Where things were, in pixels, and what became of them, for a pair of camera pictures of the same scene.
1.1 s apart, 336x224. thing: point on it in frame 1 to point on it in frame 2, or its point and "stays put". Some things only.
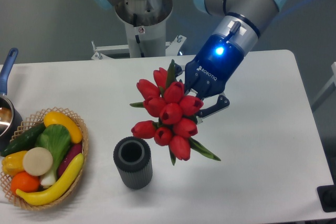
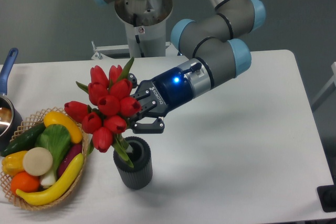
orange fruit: (25, 182) stays put
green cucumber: (24, 141) stays put
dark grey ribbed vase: (133, 157) stays put
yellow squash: (55, 117) stays put
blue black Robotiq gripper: (218, 60) to (160, 95)
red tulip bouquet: (165, 98) to (109, 104)
